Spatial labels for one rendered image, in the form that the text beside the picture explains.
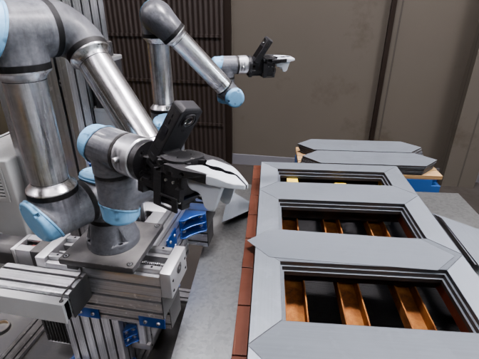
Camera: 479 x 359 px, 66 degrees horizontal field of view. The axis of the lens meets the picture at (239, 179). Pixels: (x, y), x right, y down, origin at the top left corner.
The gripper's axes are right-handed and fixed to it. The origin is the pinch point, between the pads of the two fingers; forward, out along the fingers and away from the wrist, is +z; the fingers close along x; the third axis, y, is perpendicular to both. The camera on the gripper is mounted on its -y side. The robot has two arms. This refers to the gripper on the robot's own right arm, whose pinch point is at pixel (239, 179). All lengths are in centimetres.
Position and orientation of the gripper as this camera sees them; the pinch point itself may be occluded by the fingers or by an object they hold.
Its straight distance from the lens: 51.3
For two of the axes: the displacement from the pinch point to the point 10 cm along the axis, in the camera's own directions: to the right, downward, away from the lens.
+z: 8.0, 2.7, -5.3
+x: -5.9, 2.3, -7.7
